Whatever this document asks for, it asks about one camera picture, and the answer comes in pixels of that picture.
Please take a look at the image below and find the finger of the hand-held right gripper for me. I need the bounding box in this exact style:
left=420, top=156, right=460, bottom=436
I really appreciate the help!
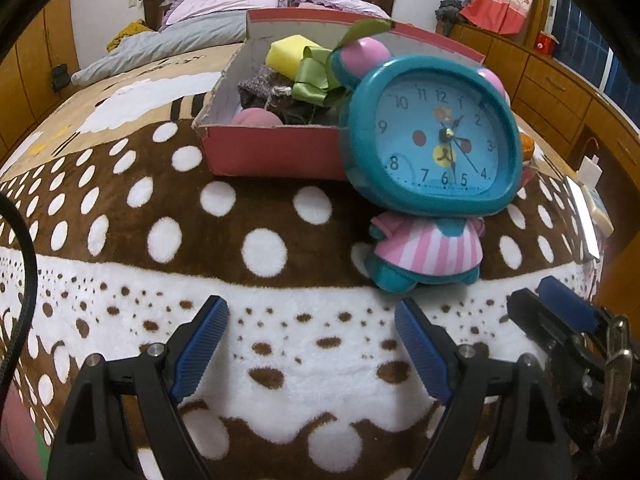
left=537, top=275, right=598, bottom=331
left=506, top=287, right=608, bottom=386

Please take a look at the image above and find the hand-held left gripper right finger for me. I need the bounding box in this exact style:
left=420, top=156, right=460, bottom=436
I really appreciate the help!
left=394, top=297, right=573, bottom=480

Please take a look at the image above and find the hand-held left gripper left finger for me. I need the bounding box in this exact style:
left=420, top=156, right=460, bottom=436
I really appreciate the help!
left=46, top=295, right=231, bottom=480

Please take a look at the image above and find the teal doll alarm clock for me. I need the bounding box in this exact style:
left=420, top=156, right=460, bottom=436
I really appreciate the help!
left=330, top=36, right=523, bottom=293

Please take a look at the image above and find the red cardboard box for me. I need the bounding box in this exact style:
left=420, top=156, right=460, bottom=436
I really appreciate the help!
left=192, top=8, right=488, bottom=181

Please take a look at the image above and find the pink makeup sponge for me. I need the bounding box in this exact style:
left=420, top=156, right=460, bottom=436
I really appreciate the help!
left=231, top=108, right=283, bottom=127

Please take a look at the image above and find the purple knitted sock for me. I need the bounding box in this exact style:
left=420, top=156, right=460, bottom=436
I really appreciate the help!
left=236, top=67, right=346, bottom=126

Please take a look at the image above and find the green ribbon bow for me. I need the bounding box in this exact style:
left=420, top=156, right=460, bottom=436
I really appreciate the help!
left=292, top=17, right=396, bottom=106

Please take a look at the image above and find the yellow sponge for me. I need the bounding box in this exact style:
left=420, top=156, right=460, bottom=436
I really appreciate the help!
left=265, top=34, right=326, bottom=68

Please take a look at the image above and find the smartphone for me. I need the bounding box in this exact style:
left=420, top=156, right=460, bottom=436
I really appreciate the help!
left=562, top=175, right=601, bottom=262

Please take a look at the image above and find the power strip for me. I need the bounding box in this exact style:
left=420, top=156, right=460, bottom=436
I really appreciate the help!
left=585, top=185, right=615, bottom=236

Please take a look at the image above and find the white charger plug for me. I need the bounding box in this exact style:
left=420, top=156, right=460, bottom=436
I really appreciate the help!
left=577, top=156, right=603, bottom=187

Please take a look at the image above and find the brown dotted printed blanket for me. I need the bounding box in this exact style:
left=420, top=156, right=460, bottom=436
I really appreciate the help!
left=0, top=42, right=608, bottom=480

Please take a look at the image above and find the pink green floor mat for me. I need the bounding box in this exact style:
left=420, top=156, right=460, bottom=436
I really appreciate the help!
left=0, top=395, right=51, bottom=480

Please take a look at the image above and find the wooden cabinet desk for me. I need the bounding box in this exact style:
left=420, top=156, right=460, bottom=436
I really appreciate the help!
left=435, top=22, right=640, bottom=321

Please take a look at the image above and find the window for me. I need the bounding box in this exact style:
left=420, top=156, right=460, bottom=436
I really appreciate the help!
left=550, top=0, right=640, bottom=126

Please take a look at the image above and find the grey duvet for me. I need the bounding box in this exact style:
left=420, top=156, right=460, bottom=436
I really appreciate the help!
left=70, top=11, right=251, bottom=86

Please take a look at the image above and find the pile of dark clothes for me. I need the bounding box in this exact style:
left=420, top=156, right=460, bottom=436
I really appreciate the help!
left=435, top=0, right=476, bottom=26

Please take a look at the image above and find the yellow cloth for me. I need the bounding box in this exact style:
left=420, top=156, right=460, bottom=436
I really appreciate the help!
left=106, top=20, right=151, bottom=53

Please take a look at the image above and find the wooden wardrobe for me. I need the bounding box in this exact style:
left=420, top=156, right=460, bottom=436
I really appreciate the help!
left=0, top=0, right=81, bottom=171

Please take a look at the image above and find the lilac ruffled pillow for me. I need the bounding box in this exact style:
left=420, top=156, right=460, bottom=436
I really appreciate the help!
left=280, top=0, right=391, bottom=18

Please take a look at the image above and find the black cable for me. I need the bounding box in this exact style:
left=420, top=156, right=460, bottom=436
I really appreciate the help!
left=0, top=195, right=38, bottom=396

